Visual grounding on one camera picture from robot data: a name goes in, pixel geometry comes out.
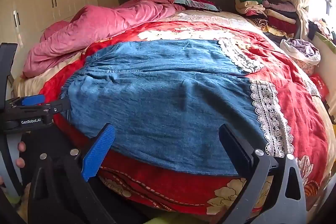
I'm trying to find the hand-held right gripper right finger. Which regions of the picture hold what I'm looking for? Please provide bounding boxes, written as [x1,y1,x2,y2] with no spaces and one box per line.
[218,124,307,224]

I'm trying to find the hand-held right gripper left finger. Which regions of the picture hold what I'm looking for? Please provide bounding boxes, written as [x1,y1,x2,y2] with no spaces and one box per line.
[28,123,116,224]

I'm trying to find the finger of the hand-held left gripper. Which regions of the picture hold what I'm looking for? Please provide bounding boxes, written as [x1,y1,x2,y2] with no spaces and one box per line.
[43,98,71,115]
[12,94,46,107]

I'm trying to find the blue denim pants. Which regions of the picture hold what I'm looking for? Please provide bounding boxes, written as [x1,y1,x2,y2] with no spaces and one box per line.
[59,39,294,176]

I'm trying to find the person's left hand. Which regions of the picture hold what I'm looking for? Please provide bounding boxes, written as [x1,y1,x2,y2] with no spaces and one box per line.
[15,141,27,168]

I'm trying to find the beige bed sheet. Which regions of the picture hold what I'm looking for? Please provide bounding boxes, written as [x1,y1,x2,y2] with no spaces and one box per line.
[13,51,87,98]

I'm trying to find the red floral blanket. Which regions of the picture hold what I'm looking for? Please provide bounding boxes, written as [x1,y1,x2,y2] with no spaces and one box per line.
[13,10,332,216]

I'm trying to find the pink quilt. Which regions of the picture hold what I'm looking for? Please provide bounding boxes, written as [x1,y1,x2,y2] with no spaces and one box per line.
[22,0,185,79]

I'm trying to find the white crumpled garment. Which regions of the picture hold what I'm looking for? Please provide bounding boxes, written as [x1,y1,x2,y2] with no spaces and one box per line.
[280,38,321,67]

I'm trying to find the pile of folded clothes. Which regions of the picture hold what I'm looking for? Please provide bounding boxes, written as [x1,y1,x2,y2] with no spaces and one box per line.
[234,0,301,38]

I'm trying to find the patterned pillow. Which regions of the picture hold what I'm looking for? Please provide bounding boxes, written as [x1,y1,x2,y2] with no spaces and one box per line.
[173,0,221,12]

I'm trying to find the heap of mixed clothes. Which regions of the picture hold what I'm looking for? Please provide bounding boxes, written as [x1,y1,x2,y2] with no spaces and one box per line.
[308,18,336,43]

